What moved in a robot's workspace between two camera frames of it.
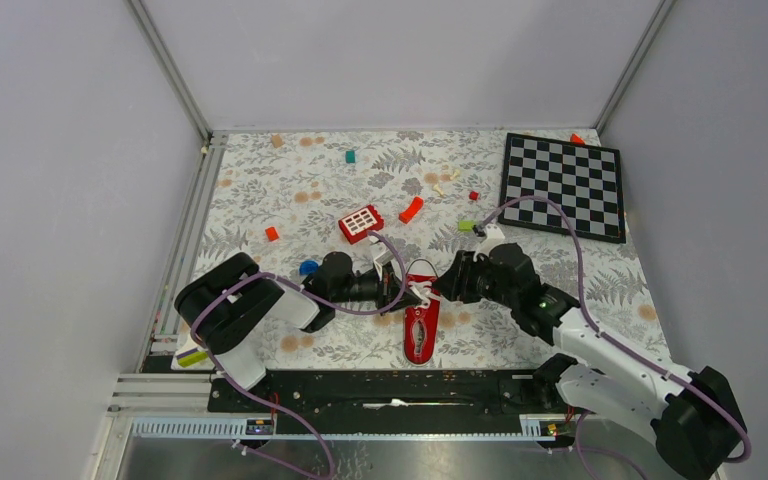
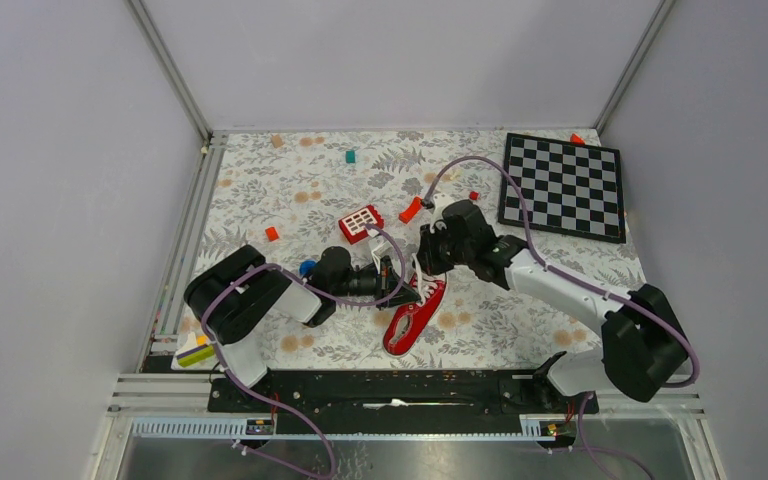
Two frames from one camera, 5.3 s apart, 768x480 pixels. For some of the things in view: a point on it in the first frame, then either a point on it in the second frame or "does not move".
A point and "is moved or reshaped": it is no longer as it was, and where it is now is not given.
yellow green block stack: (192, 356) does not move
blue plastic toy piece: (307, 267) does not move
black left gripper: (387, 284) does not move
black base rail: (385, 402) does not move
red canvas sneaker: (422, 322) is moved or reshaped
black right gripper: (457, 279) -> (426, 257)
